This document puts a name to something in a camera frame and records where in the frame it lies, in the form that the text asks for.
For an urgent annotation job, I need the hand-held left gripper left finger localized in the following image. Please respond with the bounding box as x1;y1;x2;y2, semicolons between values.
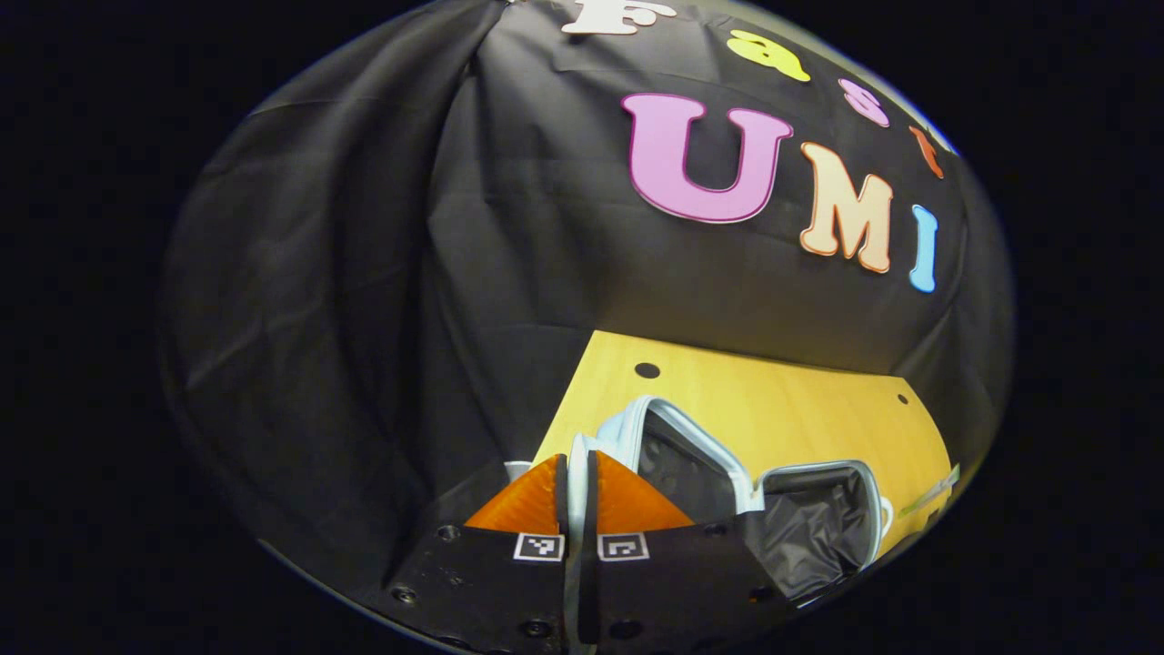
384;452;571;655

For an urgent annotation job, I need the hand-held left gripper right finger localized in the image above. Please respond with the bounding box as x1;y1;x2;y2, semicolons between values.
580;448;794;655

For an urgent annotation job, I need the black backdrop cloth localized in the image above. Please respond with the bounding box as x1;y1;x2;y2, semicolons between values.
155;0;1015;620

